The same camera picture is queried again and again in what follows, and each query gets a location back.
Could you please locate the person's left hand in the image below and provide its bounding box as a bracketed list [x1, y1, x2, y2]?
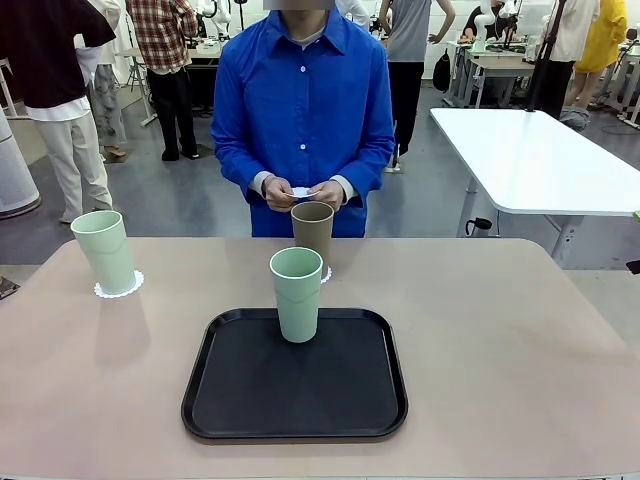
[309, 180, 347, 208]

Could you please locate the person's right hand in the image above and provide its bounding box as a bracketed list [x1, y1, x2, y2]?
[260, 174, 297, 211]

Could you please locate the brown tall cup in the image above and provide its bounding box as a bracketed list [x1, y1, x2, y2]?
[290, 200, 335, 279]

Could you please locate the light green tall cup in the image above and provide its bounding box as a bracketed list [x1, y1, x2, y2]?
[70, 209, 138, 296]
[269, 247, 325, 345]

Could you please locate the person's left forearm blue sleeve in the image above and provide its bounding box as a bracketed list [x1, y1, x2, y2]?
[332, 144, 396, 208]

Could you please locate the person's right forearm blue sleeve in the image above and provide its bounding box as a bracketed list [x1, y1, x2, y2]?
[210, 142, 275, 205]

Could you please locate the person in blue shirt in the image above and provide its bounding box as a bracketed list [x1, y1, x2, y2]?
[209, 0, 396, 239]

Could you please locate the black hanging bag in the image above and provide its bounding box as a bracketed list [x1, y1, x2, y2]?
[432, 47, 454, 92]

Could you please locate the bystander in grey shirt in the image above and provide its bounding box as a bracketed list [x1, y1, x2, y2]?
[382, 0, 457, 174]

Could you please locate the bystander in patterned grey skirt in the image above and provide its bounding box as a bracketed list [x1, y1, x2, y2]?
[74, 0, 130, 161]

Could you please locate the bystander in plaid shirt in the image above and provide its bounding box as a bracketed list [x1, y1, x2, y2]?
[124, 0, 201, 162]

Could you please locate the black plastic serving tray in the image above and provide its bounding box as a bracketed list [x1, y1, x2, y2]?
[180, 307, 410, 444]

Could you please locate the grey background desk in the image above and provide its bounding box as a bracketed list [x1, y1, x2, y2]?
[446, 39, 539, 109]

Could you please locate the grey cloth bundle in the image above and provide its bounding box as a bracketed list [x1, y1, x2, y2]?
[559, 105, 592, 132]

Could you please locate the black tripod pole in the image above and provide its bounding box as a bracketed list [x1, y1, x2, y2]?
[524, 0, 571, 114]

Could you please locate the white cylindrical air purifier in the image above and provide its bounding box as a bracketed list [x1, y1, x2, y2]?
[0, 107, 42, 221]

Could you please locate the bystander in black shirt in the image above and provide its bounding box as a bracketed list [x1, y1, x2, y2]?
[0, 0, 120, 225]

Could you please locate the bystander in white shirt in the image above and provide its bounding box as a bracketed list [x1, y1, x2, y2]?
[532, 0, 601, 120]

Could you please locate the bystander in yellow coat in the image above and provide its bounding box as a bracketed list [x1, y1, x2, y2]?
[567, 0, 630, 109]

